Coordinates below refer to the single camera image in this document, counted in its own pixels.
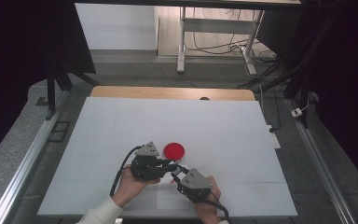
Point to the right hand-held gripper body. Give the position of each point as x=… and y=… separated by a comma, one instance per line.
x=195, y=185

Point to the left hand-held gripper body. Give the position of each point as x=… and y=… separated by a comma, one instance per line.
x=146, y=165

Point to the round red ink pad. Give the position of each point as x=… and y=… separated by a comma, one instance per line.
x=174, y=151

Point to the person's right hand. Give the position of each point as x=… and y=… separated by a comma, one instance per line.
x=209, y=205

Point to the person's left hand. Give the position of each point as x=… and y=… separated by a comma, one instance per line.
x=130, y=189

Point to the white paper sheet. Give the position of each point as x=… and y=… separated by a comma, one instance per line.
x=167, y=199

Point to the black tripod stand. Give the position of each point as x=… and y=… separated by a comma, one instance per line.
x=295, y=81
x=57, y=84

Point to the small white plug adapter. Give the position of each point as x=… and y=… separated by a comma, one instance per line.
x=296, y=112

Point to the black curtain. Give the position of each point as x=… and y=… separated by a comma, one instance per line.
x=345, y=77
x=28, y=46

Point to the aluminium floor rail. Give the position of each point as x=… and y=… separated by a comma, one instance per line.
x=28, y=158
x=320, y=165

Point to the white desk frame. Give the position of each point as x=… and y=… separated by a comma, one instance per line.
x=217, y=31

